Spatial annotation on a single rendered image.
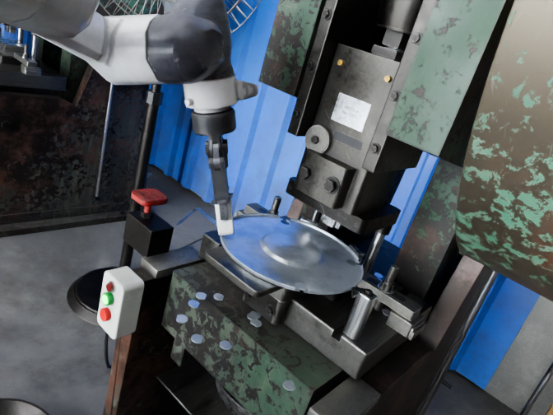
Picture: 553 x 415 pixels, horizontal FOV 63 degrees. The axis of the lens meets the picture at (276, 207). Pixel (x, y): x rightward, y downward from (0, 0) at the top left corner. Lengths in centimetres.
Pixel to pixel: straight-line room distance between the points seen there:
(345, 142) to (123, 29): 42
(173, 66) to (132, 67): 7
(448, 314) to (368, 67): 61
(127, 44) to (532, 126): 51
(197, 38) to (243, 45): 203
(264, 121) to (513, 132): 218
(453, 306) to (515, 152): 72
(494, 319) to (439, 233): 109
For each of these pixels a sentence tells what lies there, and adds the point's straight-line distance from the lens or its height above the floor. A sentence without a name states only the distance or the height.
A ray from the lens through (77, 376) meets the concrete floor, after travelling 166.
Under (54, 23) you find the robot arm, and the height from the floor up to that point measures 112.
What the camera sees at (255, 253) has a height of 78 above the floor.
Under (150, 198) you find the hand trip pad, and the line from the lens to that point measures 102.
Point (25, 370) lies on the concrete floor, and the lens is 168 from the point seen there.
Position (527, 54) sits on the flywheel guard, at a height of 121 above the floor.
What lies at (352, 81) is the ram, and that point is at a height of 112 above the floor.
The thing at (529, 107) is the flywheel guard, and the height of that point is 117.
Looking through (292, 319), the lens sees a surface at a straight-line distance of 91.
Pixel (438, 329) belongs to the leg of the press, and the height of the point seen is 63.
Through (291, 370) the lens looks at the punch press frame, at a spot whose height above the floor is 64.
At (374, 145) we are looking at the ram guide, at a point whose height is 104.
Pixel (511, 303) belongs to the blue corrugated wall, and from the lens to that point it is 208.
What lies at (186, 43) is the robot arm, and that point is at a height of 112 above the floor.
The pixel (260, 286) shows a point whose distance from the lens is 76.
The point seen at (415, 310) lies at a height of 76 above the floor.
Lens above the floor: 118
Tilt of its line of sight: 22 degrees down
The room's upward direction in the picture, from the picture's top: 17 degrees clockwise
